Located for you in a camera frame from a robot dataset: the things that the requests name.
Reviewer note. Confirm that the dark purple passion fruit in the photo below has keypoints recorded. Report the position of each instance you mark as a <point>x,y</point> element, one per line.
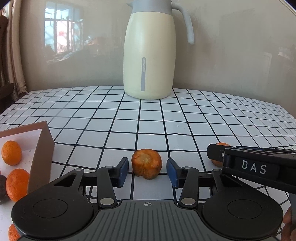
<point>3,193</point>

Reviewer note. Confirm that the orange mandarin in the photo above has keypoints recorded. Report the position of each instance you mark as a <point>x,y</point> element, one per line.
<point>17,184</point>
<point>11,153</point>
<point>13,233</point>

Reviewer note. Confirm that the checkered white tablecloth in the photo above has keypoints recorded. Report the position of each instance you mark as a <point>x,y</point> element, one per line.
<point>93,127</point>

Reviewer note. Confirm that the cream thermos jug grey lid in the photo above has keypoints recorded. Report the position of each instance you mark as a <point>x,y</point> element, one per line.
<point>149,54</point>

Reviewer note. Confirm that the brownish carrot chunk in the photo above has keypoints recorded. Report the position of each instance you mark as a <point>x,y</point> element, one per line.
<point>146,163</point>

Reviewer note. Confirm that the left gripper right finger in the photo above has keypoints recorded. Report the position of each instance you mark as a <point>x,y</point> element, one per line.
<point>219,207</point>

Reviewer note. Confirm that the wooden sofa orange cushion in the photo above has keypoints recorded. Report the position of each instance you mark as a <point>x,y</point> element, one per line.
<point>7,88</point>

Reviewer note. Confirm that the person right hand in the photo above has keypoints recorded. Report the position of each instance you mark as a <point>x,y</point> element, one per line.
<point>287,233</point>

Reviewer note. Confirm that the beige patterned curtain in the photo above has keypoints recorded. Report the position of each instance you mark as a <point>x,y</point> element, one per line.
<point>13,68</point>

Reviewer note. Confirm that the brown cardboard box tray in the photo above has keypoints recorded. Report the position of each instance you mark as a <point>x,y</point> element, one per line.
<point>37,147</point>

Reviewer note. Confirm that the small carrot chunk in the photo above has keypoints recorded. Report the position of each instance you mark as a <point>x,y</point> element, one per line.
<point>217,163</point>

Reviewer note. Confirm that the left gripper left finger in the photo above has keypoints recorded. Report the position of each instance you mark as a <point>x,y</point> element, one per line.
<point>67,205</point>

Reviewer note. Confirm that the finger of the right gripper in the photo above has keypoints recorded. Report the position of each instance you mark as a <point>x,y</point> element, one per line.
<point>213,153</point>

